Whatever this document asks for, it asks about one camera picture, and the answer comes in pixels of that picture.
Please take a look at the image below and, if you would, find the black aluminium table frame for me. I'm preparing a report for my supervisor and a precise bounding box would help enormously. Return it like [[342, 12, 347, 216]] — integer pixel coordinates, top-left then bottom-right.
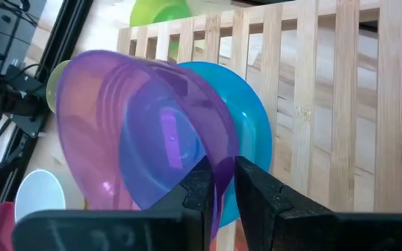
[[0, 0, 96, 251]]

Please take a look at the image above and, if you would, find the pink plastic bowl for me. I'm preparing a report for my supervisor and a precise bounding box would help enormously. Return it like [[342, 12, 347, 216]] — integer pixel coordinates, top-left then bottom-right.
[[0, 201, 17, 251]]

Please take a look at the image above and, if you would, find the large white plastic bowl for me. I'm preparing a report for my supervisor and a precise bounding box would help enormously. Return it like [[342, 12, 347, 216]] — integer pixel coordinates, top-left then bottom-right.
[[14, 169, 66, 223]]

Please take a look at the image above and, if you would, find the purple translucent plastic bowl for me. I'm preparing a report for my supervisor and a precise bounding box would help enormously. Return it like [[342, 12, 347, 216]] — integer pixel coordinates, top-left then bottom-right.
[[55, 50, 240, 241]]

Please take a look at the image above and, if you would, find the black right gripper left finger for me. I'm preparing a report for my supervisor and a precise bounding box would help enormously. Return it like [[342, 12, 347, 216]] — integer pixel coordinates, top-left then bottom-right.
[[12, 155, 216, 251]]

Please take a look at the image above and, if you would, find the large blue plastic bowl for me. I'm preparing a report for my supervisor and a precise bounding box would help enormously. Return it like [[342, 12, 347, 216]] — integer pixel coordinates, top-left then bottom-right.
[[178, 61, 274, 229]]

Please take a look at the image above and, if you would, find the light green plastic bowl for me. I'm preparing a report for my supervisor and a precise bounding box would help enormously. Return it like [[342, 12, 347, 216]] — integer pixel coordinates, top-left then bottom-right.
[[129, 0, 192, 63]]

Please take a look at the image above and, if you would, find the small yellow plastic bowl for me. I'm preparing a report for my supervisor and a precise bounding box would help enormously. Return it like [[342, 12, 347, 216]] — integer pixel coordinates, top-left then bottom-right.
[[45, 59, 71, 114]]

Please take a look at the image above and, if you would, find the wooden slatted shelf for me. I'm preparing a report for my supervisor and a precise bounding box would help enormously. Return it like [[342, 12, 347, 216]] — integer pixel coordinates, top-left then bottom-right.
[[116, 0, 402, 251]]

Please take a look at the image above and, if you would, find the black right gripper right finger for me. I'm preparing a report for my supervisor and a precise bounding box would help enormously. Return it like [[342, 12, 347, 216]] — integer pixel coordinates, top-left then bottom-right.
[[234, 155, 402, 251]]

